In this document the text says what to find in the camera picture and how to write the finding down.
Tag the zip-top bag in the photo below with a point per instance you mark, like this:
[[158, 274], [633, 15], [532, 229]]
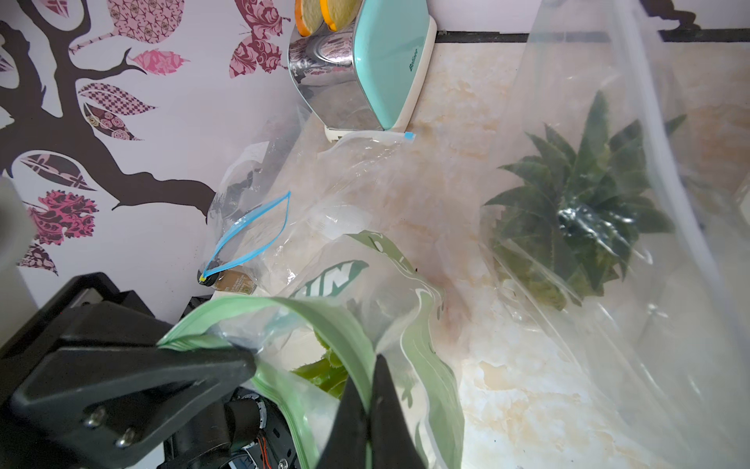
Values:
[[337, 188]]

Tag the pineapple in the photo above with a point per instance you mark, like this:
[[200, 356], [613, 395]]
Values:
[[328, 373], [573, 223]]

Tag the blue-zip bag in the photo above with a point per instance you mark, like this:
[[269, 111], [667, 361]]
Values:
[[242, 235]]

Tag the brown spice jar left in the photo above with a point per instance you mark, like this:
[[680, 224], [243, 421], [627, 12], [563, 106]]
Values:
[[235, 281]]

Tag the back right zip bag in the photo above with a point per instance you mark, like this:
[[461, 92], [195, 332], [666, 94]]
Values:
[[667, 347]]

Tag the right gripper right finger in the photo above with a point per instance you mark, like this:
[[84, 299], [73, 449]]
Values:
[[391, 443]]

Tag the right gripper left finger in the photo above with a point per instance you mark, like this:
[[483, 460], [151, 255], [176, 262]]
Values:
[[346, 447]]

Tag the green-zip bag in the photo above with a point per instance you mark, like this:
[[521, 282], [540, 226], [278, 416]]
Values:
[[364, 299]]

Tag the mint green toaster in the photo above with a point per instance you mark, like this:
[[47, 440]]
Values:
[[366, 75]]

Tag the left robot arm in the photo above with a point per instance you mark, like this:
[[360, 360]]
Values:
[[85, 385]]

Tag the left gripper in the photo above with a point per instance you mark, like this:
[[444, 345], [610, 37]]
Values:
[[85, 384]]

